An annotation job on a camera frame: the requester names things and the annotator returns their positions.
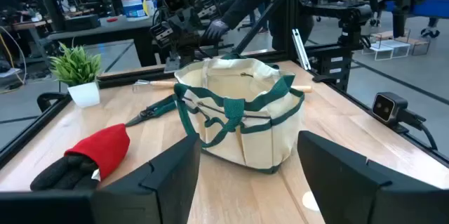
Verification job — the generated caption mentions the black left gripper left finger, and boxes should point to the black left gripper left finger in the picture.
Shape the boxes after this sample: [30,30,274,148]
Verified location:
[89,133,201,224]

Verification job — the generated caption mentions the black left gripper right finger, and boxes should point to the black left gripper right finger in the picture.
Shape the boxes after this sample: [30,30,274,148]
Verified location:
[297,130,449,224]

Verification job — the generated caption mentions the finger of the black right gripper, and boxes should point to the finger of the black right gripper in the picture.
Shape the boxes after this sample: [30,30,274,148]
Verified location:
[163,43,185,74]
[184,39,203,64]

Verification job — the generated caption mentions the wooden-handled metal garden tool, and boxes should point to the wooden-handled metal garden tool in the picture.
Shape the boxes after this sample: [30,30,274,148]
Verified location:
[132,79,177,91]

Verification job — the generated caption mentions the green-handled pruning shears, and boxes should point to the green-handled pruning shears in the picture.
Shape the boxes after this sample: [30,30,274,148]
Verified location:
[125,93,178,128]

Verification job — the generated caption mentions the red and black gardening glove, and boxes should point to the red and black gardening glove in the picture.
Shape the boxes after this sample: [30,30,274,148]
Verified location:
[29,123,131,192]

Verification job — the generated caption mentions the cream and green gardening bag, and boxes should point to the cream and green gardening bag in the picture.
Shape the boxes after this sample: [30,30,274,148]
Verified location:
[173,53,306,175]

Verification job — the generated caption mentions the person's hand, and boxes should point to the person's hand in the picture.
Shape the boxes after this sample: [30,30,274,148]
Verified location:
[202,19,232,41]

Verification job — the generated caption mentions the grey desk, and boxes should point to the grey desk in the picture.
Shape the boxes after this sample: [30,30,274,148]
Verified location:
[45,16,157,67]

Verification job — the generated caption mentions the artificial plant in white pot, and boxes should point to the artificial plant in white pot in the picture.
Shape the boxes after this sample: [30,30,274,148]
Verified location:
[48,41,103,109]

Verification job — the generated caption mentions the blue bin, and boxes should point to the blue bin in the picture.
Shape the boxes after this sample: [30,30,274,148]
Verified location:
[384,0,449,18]

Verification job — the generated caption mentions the black table-level camera box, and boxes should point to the black table-level camera box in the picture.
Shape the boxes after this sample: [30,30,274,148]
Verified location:
[370,91,427,134]

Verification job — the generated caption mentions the black camera cable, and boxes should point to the black camera cable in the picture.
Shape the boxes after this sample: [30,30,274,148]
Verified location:
[419,121,439,151]

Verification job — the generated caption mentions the silver metal bracket strip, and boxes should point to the silver metal bracket strip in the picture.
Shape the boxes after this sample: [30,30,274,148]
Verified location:
[290,28,312,72]

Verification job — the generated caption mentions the black looped cable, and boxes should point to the black looped cable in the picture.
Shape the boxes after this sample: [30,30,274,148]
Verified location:
[36,92,69,113]

